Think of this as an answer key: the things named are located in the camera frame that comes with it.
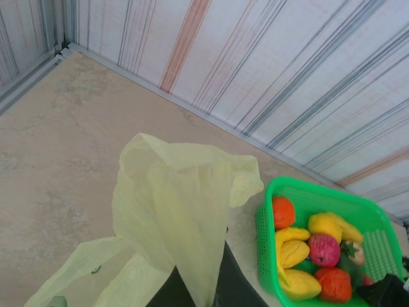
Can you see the red fake apple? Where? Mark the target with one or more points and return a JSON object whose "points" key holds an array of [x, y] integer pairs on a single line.
{"points": [[324, 251]]}

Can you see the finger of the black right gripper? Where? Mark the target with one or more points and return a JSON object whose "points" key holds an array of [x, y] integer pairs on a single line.
{"points": [[386, 294]]}

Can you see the yellow fake mango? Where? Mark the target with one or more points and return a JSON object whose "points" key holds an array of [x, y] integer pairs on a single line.
{"points": [[300, 284]]}

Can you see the green plastic mesh basket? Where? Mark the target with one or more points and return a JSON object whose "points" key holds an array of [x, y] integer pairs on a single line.
{"points": [[319, 198]]}

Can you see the aluminium table edge profile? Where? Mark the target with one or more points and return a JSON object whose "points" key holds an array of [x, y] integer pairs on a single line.
{"points": [[166, 93], [32, 78]]}

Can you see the large red fake strawberry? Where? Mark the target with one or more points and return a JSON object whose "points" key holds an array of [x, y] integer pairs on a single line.
{"points": [[356, 254]]}

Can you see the long lumpy yellow fake fruit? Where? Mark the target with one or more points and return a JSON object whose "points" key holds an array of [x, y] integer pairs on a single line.
{"points": [[350, 231]]}

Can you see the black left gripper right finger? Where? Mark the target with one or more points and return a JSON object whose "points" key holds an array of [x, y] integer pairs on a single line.
{"points": [[236, 288]]}

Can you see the yellow fake banana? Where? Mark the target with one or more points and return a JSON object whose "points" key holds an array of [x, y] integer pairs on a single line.
{"points": [[292, 235]]}

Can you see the fake orange fruit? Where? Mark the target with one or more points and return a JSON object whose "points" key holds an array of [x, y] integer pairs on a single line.
{"points": [[334, 284], [283, 212]]}

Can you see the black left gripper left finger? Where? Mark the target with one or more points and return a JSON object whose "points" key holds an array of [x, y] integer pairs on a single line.
{"points": [[172, 294]]}

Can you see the wrinkled yellow fake fruit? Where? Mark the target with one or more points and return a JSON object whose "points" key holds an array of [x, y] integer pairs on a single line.
{"points": [[294, 254]]}

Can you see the yellow avocado-print plastic bag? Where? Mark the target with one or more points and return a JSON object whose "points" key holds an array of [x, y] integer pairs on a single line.
{"points": [[179, 198]]}

